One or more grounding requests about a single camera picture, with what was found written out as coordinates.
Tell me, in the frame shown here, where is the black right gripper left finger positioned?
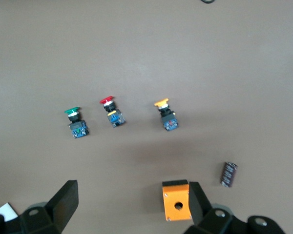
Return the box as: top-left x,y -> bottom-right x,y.
19,179 -> 79,234

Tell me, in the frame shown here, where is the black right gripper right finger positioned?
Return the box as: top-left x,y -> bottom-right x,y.
185,181 -> 250,234

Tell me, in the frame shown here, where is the green mushroom push button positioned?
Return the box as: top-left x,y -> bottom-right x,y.
63,106 -> 90,139

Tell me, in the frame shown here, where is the yellow mushroom push button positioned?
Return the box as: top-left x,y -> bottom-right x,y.
154,97 -> 180,132

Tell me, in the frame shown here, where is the red mushroom push button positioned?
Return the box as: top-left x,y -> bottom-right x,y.
99,96 -> 126,129

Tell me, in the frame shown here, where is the orange box with hole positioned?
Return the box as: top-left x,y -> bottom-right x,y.
161,179 -> 194,222

